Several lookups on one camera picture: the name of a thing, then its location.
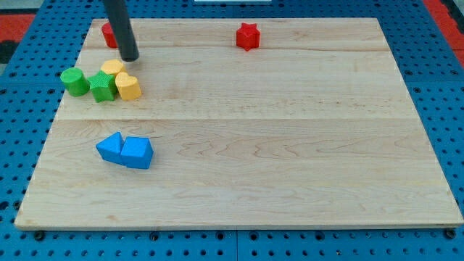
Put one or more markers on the red star block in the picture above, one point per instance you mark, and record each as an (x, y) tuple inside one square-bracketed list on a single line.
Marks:
[(248, 36)]

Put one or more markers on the wooden board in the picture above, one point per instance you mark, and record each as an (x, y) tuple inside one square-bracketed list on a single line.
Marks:
[(315, 129)]

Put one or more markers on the green star block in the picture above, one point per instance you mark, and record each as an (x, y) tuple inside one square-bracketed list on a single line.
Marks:
[(102, 87)]

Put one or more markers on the blue triangle block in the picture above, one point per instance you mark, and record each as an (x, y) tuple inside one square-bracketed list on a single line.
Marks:
[(111, 147)]

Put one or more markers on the yellow heart block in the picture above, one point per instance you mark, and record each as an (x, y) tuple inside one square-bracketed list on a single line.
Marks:
[(128, 86)]

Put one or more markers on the blue cube block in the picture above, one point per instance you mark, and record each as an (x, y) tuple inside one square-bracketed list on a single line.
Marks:
[(137, 152)]

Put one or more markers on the red cylinder block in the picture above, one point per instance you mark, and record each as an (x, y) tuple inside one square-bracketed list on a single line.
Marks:
[(108, 35)]

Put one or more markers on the green cylinder block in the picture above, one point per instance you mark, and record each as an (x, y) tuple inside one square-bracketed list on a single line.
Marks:
[(74, 81)]

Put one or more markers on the yellow hexagon block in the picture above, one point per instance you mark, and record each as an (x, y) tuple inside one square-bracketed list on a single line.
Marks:
[(113, 67)]

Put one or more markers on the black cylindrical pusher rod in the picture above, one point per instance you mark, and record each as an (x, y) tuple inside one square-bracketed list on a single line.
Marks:
[(120, 21)]

